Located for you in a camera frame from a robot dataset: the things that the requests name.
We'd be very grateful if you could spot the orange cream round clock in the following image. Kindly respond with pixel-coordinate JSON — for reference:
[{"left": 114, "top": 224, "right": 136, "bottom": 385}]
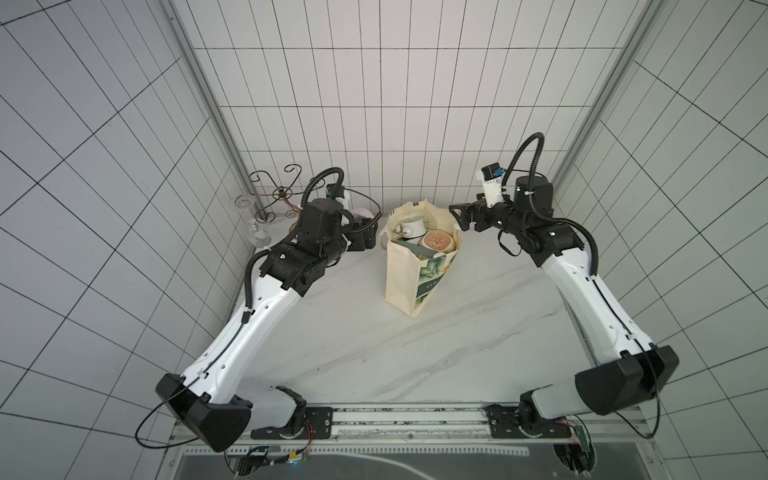
[{"left": 420, "top": 230, "right": 455, "bottom": 253}]

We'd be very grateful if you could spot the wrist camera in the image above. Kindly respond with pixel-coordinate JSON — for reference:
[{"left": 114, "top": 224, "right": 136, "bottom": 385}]
[
  {"left": 326, "top": 183, "right": 349, "bottom": 209},
  {"left": 476, "top": 162, "right": 505, "bottom": 208}
]

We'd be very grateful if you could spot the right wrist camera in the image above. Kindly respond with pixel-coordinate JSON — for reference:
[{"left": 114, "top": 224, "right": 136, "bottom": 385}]
[{"left": 476, "top": 162, "right": 505, "bottom": 208}]

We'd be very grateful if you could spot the floral canvas tote bag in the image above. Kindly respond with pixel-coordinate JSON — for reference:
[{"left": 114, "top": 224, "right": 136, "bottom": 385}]
[{"left": 380, "top": 200, "right": 463, "bottom": 318}]

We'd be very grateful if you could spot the pink round alarm clock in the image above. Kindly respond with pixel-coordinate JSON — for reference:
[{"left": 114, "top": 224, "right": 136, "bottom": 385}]
[{"left": 351, "top": 207, "right": 375, "bottom": 224}]

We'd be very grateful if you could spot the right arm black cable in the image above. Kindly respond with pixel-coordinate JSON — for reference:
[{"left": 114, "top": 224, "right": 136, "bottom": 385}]
[{"left": 502, "top": 132, "right": 601, "bottom": 277}]

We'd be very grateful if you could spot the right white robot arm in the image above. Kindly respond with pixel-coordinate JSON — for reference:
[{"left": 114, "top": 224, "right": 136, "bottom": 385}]
[{"left": 449, "top": 175, "right": 680, "bottom": 438}]

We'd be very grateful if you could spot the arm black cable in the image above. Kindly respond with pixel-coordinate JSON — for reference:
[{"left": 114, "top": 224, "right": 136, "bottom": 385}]
[
  {"left": 299, "top": 166, "right": 346, "bottom": 211},
  {"left": 502, "top": 132, "right": 601, "bottom": 277}
]

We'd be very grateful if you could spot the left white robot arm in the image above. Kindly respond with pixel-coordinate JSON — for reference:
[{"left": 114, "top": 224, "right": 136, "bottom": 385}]
[{"left": 155, "top": 197, "right": 380, "bottom": 452}]

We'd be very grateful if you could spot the white twin-bell alarm clock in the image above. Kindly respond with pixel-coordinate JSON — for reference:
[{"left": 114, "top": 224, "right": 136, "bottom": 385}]
[{"left": 394, "top": 215, "right": 427, "bottom": 242}]

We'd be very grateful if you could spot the clear wine glass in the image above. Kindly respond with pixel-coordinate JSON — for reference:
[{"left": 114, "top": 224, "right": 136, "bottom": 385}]
[{"left": 232, "top": 193, "right": 271, "bottom": 249}]

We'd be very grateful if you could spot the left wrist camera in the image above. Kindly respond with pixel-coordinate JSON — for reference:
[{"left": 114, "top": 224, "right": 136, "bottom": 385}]
[{"left": 326, "top": 183, "right": 349, "bottom": 209}]

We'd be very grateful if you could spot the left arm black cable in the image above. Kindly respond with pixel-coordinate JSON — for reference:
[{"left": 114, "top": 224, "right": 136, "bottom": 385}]
[{"left": 299, "top": 166, "right": 346, "bottom": 211}]

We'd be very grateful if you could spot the copper jewelry stand dark base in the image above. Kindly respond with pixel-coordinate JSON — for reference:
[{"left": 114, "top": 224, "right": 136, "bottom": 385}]
[{"left": 248, "top": 163, "right": 303, "bottom": 224}]

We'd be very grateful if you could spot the aluminium mounting rail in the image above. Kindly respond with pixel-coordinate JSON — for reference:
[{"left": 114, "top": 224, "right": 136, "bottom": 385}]
[{"left": 194, "top": 403, "right": 650, "bottom": 452}]

